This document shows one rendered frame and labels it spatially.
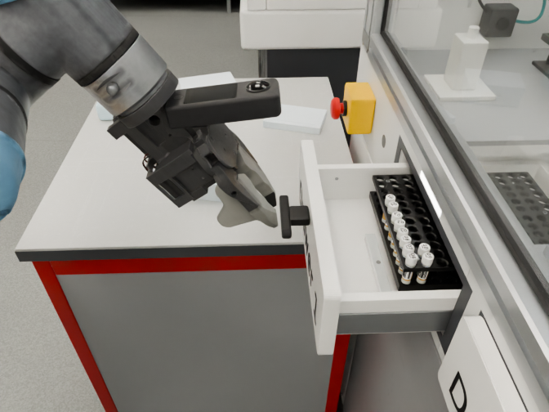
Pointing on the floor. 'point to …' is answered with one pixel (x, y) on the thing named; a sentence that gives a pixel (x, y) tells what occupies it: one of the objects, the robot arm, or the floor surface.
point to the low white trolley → (186, 278)
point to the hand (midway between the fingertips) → (274, 206)
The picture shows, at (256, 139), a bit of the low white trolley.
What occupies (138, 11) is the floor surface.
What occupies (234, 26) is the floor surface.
